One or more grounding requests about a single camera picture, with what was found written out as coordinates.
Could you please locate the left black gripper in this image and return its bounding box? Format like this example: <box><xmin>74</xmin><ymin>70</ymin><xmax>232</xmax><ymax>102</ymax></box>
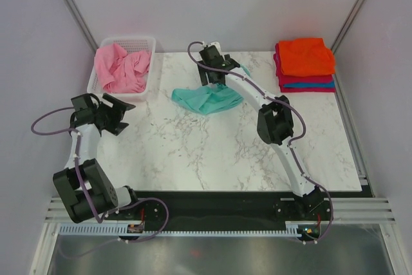
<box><xmin>93</xmin><ymin>94</ymin><xmax>135</xmax><ymax>137</ymax></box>

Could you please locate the teal t shirt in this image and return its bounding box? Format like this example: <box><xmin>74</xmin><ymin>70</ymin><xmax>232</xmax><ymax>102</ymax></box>
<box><xmin>171</xmin><ymin>84</ymin><xmax>244</xmax><ymax>115</ymax></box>

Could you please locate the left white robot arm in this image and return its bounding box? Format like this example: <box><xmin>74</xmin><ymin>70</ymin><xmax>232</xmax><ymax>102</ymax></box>
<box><xmin>53</xmin><ymin>93</ymin><xmax>142</xmax><ymax>223</ymax></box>

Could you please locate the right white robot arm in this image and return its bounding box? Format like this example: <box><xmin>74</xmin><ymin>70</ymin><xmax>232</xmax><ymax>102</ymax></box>
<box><xmin>195</xmin><ymin>42</ymin><xmax>333</xmax><ymax>221</ymax></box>

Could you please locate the pink t shirt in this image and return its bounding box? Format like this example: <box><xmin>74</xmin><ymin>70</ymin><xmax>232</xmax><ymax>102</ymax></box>
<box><xmin>94</xmin><ymin>43</ymin><xmax>152</xmax><ymax>93</ymax></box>

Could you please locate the bottom magenta folded t shirt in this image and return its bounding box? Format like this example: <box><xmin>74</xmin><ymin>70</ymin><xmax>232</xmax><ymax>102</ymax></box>
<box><xmin>279</xmin><ymin>86</ymin><xmax>335</xmax><ymax>93</ymax></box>

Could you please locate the orange folded t shirt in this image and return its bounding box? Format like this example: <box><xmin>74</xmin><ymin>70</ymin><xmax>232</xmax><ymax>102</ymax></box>
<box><xmin>278</xmin><ymin>37</ymin><xmax>335</xmax><ymax>77</ymax></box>

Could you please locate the blue folded t shirt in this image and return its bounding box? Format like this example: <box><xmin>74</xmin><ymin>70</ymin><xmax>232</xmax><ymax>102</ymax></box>
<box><xmin>283</xmin><ymin>81</ymin><xmax>335</xmax><ymax>89</ymax></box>

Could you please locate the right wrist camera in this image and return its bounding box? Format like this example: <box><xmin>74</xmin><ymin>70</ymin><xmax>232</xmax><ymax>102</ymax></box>
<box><xmin>203</xmin><ymin>41</ymin><xmax>221</xmax><ymax>53</ymax></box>

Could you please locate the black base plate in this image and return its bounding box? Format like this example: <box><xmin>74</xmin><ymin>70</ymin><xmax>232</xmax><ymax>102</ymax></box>
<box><xmin>109</xmin><ymin>191</ymin><xmax>329</xmax><ymax>231</ymax></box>

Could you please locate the white slotted cable duct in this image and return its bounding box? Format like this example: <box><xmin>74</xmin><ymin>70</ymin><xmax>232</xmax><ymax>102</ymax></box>
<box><xmin>59</xmin><ymin>223</ymin><xmax>319</xmax><ymax>238</ymax></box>

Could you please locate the left aluminium frame post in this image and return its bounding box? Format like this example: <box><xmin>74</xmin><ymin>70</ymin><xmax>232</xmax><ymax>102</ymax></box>
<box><xmin>63</xmin><ymin>0</ymin><xmax>98</xmax><ymax>52</ymax></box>

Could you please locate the aluminium frame post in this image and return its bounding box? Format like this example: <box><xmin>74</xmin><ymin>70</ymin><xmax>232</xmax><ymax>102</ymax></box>
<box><xmin>331</xmin><ymin>0</ymin><xmax>367</xmax><ymax>54</ymax></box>
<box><xmin>63</xmin><ymin>0</ymin><xmax>98</xmax><ymax>52</ymax></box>

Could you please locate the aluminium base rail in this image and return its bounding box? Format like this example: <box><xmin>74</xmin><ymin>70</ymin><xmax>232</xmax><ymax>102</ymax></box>
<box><xmin>44</xmin><ymin>198</ymin><xmax>395</xmax><ymax>223</ymax></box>

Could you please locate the right aluminium frame post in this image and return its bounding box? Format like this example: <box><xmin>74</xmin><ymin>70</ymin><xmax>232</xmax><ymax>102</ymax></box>
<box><xmin>331</xmin><ymin>0</ymin><xmax>367</xmax><ymax>54</ymax></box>

